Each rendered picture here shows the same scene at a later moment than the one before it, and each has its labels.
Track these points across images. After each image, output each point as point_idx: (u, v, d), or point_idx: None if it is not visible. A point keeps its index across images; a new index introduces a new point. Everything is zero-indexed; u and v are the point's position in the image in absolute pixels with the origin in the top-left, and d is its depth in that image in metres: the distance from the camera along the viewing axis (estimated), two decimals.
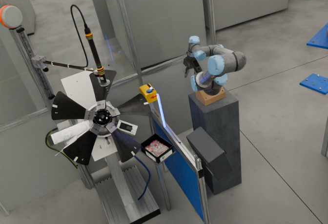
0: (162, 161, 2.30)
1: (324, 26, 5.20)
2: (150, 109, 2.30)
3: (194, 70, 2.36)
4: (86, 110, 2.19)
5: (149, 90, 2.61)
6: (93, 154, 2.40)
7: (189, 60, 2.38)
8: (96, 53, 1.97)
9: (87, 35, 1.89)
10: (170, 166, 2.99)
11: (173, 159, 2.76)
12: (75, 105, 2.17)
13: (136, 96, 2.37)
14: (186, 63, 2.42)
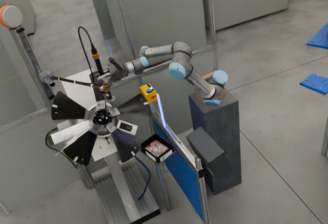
0: (162, 161, 2.30)
1: (324, 26, 5.20)
2: (150, 109, 2.30)
3: None
4: (86, 110, 2.19)
5: (149, 90, 2.61)
6: (93, 154, 2.40)
7: None
8: (102, 71, 2.05)
9: (94, 55, 1.97)
10: (170, 166, 2.99)
11: (173, 159, 2.76)
12: (75, 105, 2.17)
13: (136, 96, 2.37)
14: None
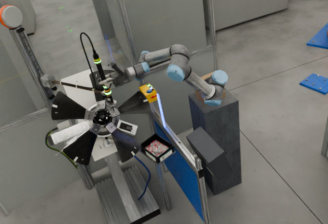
0: (162, 161, 2.30)
1: (324, 26, 5.20)
2: (150, 106, 2.28)
3: None
4: (86, 110, 2.19)
5: (149, 90, 2.61)
6: (93, 154, 2.40)
7: None
8: (104, 76, 2.07)
9: (95, 60, 1.99)
10: (170, 166, 2.99)
11: (173, 159, 2.76)
12: (75, 105, 2.17)
13: (135, 94, 2.36)
14: None
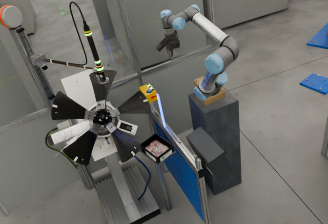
0: (162, 161, 2.30)
1: (324, 26, 5.20)
2: (150, 106, 2.28)
3: None
4: (86, 110, 2.19)
5: (149, 90, 2.61)
6: (93, 154, 2.40)
7: None
8: (95, 50, 1.96)
9: (86, 32, 1.88)
10: (170, 166, 2.99)
11: (173, 159, 2.76)
12: (75, 105, 2.17)
13: (135, 94, 2.36)
14: None
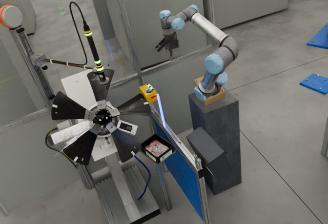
0: (162, 161, 2.30)
1: (324, 26, 5.20)
2: (128, 159, 2.19)
3: None
4: (104, 100, 2.23)
5: (149, 90, 2.61)
6: (93, 154, 2.40)
7: None
8: (95, 50, 1.96)
9: (86, 32, 1.88)
10: (170, 166, 2.99)
11: (173, 159, 2.76)
12: (105, 89, 2.23)
13: (135, 142, 2.30)
14: None
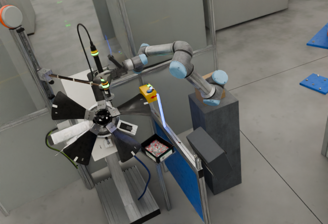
0: (162, 161, 2.30)
1: (324, 26, 5.20)
2: (128, 159, 2.19)
3: None
4: (104, 100, 2.23)
5: (149, 90, 2.61)
6: (93, 154, 2.40)
7: None
8: (101, 69, 2.04)
9: (93, 52, 1.96)
10: (170, 166, 2.99)
11: (173, 159, 2.76)
12: None
13: (135, 142, 2.30)
14: None
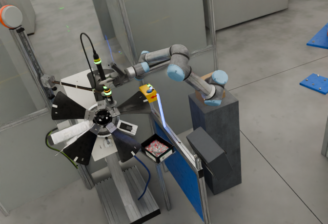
0: (162, 161, 2.30)
1: (324, 26, 5.20)
2: (128, 159, 2.19)
3: None
4: (104, 100, 2.23)
5: (149, 90, 2.61)
6: (93, 154, 2.40)
7: None
8: (104, 76, 2.07)
9: (96, 60, 1.99)
10: (170, 166, 2.99)
11: (173, 159, 2.76)
12: None
13: (135, 142, 2.30)
14: None
